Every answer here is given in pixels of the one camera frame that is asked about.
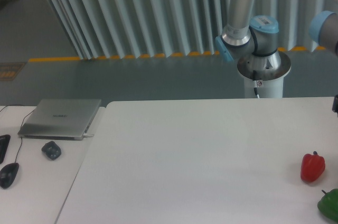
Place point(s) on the white folding partition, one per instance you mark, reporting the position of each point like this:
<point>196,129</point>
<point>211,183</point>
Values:
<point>125,28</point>

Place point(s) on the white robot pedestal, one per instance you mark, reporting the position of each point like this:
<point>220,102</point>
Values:
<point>265,89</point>

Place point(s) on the silver closed laptop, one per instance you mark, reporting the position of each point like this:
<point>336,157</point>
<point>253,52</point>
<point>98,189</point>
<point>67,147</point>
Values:
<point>63,119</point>

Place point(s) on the black computer mouse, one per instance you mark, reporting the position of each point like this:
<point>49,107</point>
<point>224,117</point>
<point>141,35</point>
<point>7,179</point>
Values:
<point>8,174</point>

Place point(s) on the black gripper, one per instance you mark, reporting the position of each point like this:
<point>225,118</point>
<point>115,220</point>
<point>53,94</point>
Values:
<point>335,104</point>

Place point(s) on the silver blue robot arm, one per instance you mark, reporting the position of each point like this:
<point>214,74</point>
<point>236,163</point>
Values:
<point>253,40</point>

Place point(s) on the black keyboard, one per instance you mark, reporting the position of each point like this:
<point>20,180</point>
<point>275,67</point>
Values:
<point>4,142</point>

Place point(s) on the green bell pepper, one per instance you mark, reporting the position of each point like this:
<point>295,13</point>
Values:
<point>327,205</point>

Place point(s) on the red bell pepper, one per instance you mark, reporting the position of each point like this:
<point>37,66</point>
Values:
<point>312,167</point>

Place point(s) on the white usb plug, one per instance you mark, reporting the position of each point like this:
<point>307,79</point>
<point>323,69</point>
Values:
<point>88,135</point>

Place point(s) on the black earbuds case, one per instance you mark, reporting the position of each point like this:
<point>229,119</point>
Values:
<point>51,150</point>

